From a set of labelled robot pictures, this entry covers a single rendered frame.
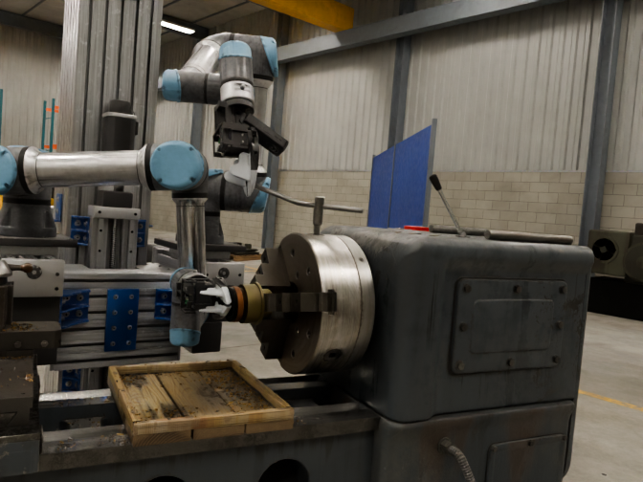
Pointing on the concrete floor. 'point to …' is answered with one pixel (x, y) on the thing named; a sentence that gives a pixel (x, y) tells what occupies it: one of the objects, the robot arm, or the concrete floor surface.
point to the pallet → (246, 254)
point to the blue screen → (403, 182)
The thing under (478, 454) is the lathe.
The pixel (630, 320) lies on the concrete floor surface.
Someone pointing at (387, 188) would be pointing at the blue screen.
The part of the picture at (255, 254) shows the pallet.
